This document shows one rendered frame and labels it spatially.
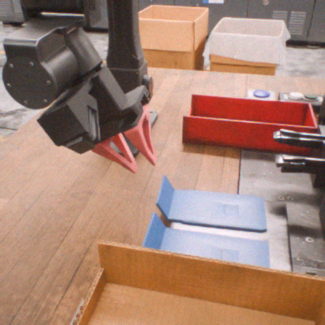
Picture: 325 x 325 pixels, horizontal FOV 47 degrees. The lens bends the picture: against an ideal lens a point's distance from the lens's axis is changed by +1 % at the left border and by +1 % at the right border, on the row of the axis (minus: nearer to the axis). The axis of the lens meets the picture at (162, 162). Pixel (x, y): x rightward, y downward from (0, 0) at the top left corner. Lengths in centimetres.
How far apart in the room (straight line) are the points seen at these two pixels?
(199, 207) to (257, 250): 11
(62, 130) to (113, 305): 21
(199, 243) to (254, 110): 42
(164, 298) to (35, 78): 28
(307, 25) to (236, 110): 428
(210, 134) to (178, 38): 209
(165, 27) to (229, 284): 248
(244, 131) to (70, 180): 34
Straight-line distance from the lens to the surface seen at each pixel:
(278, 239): 52
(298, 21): 506
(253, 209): 55
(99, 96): 45
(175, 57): 284
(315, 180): 66
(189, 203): 55
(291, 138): 63
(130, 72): 68
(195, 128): 73
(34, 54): 38
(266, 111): 83
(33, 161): 73
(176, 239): 49
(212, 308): 45
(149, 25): 283
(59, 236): 55
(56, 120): 40
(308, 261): 54
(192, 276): 43
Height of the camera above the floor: 127
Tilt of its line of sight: 32 degrees down
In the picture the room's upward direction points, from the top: straight up
